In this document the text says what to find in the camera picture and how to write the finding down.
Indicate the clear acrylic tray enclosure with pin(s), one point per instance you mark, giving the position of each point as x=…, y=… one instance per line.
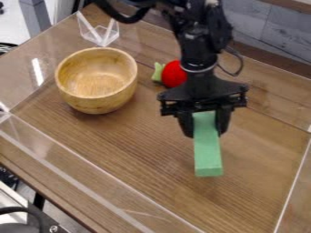
x=117, y=170

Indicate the black table leg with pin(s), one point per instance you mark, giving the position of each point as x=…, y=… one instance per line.
x=39, y=201

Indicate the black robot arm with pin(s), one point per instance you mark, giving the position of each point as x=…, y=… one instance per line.
x=203, y=33

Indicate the light wooden bowl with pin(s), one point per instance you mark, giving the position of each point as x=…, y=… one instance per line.
x=96, y=79

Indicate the grey post at back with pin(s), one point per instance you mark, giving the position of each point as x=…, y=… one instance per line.
x=35, y=14

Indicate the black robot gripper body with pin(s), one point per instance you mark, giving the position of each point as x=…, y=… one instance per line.
x=203, y=93

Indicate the green rectangular block stick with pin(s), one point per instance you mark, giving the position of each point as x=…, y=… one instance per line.
x=208, y=162

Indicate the red felt tomato toy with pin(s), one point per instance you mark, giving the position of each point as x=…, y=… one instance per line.
x=168, y=74

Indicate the black bracket with bolt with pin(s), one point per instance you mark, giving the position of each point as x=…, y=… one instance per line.
x=51, y=225

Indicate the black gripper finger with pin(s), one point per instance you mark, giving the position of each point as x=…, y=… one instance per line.
x=185, y=122
x=223, y=118

